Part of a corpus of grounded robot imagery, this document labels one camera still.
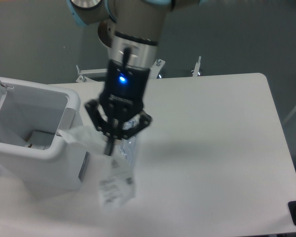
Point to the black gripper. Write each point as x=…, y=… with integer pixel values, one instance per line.
x=124, y=89

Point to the crushed clear plastic bottle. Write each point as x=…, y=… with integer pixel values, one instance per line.
x=128, y=146

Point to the white plastic packaging bag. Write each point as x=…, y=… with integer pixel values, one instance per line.
x=116, y=181

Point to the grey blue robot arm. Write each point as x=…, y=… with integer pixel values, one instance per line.
x=133, y=40

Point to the white trash can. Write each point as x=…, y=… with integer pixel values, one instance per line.
x=32, y=115

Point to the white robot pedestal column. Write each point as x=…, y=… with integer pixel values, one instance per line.
x=106, y=31

